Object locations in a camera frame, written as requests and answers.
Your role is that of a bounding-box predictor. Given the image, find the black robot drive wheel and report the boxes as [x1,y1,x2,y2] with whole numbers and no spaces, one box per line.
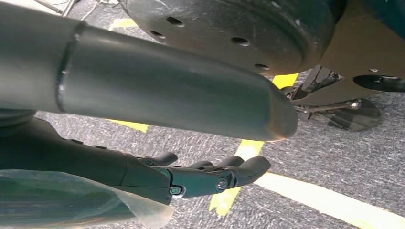
[121,0,337,77]

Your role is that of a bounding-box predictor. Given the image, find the translucent plastic cover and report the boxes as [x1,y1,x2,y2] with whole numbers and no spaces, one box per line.
[0,169,175,229]

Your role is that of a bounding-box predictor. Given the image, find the round metal support foot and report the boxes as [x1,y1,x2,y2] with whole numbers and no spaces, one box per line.
[308,98,383,133]

